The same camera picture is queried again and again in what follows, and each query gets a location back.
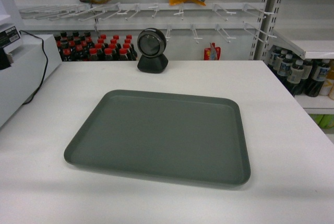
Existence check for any black cable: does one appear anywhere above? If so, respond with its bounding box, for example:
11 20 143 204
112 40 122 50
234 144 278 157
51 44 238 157
19 30 50 104

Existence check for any white cash register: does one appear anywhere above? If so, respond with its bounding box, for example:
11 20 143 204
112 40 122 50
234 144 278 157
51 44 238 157
1 34 62 125

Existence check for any red cap soy bottle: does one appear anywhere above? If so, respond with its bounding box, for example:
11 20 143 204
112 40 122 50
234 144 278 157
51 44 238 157
119 48 133 61

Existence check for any grey rectangular tray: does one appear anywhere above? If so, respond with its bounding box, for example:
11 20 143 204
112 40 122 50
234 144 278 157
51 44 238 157
64 90 251 186

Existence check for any black round barcode scanner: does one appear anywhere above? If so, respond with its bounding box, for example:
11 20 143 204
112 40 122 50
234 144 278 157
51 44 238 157
137 28 169 74

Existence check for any dark drink bottle white label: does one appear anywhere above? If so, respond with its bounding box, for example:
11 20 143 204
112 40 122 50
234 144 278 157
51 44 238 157
284 60 304 97

